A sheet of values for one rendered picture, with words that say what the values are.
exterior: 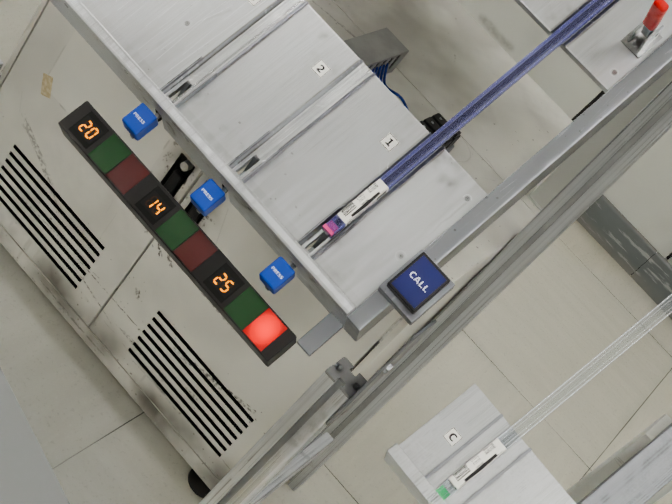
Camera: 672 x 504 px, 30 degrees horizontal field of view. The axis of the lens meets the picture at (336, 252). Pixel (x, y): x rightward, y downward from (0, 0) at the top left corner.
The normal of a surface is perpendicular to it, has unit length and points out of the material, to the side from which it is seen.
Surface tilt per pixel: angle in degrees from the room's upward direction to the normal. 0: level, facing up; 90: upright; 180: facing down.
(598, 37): 42
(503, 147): 0
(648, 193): 90
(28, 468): 0
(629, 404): 0
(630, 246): 90
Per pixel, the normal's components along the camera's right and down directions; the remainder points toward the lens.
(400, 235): 0.05, -0.25
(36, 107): -0.52, 0.29
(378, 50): 0.54, -0.62
